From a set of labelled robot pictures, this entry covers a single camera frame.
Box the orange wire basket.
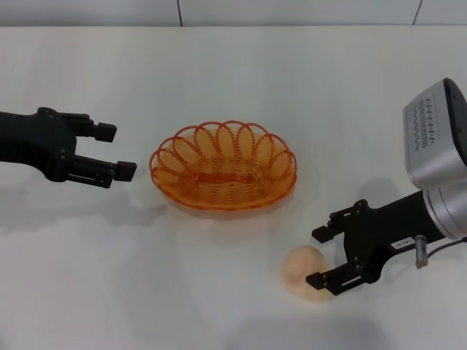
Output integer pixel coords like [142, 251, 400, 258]
[148, 120, 298, 213]

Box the pale beige steamed bun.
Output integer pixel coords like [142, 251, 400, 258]
[279, 246, 333, 303]

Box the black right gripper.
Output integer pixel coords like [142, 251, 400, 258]
[305, 190, 444, 296]

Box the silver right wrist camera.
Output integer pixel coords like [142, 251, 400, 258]
[402, 77, 467, 190]

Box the right arm cable with plug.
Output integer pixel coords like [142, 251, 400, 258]
[413, 234, 467, 270]

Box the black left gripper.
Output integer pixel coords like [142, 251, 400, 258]
[0, 106, 138, 190]

